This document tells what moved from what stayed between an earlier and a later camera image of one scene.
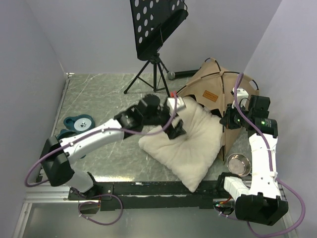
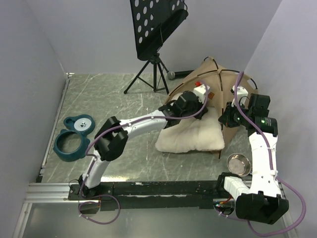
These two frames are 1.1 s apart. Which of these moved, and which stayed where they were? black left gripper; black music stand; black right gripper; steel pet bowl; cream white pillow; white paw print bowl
Moved: black left gripper; cream white pillow
Stayed: black right gripper; black music stand; steel pet bowl; white paw print bowl
